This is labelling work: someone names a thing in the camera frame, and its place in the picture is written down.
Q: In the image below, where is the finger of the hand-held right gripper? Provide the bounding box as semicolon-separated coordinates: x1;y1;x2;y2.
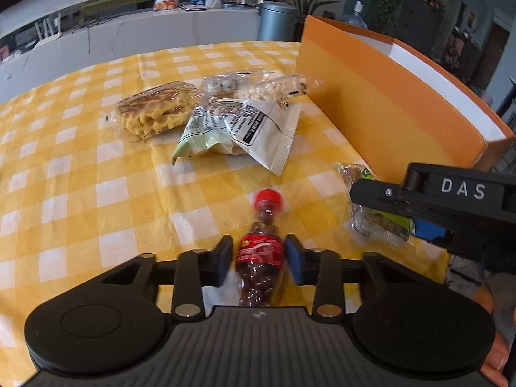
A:
379;208;452;247
350;179;406;211

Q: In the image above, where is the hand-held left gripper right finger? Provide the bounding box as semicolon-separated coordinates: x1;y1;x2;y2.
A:
284;234;448;318

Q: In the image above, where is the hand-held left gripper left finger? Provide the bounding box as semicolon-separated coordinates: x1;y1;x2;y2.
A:
99;234;234;320

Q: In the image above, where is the cola bottle candy packet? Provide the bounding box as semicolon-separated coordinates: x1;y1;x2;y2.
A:
235;189;288;308

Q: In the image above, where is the green raisin packet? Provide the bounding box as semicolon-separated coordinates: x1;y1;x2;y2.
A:
334;162;417;247

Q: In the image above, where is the orange cardboard box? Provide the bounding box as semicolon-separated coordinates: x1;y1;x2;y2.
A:
295;15;516;172

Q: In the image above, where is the clear puffed rice cake packet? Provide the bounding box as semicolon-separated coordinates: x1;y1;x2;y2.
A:
236;72;325;103

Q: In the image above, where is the white green snack packet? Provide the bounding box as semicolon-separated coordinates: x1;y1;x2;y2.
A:
173;99;303;177

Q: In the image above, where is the yellow checked tablecloth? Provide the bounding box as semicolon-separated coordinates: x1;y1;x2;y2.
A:
0;40;454;355

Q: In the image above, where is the clear waffle packet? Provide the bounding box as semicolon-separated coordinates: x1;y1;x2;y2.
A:
105;81;200;143

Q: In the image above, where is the blue water jug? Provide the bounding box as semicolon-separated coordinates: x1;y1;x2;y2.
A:
341;1;368;30

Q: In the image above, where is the small clear candy packet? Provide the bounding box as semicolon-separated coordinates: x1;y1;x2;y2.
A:
201;70;264;98

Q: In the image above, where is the grey dresser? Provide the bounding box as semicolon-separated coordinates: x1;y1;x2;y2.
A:
397;0;448;65

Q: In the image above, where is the blue grey trash can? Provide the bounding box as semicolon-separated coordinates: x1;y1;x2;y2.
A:
257;1;300;42

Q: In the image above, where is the white marble television cabinet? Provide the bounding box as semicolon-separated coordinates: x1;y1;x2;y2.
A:
0;0;263;105

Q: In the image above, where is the white router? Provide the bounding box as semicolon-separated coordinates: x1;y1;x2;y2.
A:
34;12;61;49

